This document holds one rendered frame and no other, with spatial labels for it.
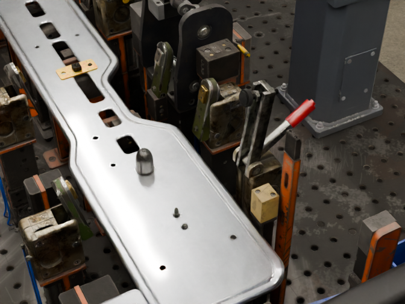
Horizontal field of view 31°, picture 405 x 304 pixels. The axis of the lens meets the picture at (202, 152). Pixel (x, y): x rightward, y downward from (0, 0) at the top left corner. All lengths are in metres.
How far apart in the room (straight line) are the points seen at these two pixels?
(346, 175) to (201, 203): 0.58
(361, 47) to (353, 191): 0.34
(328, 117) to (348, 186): 0.20
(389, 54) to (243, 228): 2.25
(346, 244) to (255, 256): 0.46
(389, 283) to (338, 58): 1.27
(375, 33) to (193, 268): 0.81
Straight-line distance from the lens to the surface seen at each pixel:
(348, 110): 1.86
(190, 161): 1.33
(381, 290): 0.48
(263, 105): 1.15
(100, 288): 1.18
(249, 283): 1.15
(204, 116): 1.36
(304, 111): 1.23
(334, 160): 1.79
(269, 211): 1.20
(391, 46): 3.43
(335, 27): 1.68
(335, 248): 1.60
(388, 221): 1.00
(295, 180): 1.15
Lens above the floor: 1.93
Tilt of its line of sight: 44 degrees down
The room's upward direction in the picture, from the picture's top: 1 degrees counter-clockwise
